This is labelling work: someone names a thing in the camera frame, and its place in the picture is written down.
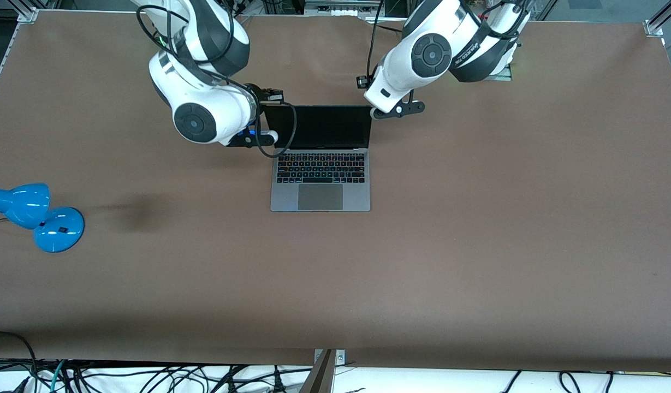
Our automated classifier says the grey laptop computer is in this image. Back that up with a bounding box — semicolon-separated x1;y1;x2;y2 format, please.
263;105;374;213

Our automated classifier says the grey electrical box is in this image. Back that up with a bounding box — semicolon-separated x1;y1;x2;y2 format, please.
304;0;386;17

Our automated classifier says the blue desk lamp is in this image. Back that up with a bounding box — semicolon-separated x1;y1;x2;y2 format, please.
0;183;86;253

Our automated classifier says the dark metal beam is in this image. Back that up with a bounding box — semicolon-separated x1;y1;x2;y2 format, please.
298;349;337;393

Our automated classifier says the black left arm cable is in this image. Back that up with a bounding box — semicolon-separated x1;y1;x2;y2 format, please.
366;0;384;80

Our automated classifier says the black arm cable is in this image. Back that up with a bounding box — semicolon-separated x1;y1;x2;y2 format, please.
136;4;298;159
366;0;384;80

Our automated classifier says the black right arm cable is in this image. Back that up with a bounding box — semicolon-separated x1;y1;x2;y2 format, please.
136;4;298;159

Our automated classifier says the small metal bracket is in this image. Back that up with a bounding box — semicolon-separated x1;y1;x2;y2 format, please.
313;349;347;365

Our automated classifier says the black looping floor cable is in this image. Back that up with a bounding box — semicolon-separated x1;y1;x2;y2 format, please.
0;331;38;393

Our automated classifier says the teal cable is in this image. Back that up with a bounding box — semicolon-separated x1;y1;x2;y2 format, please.
50;360;68;393

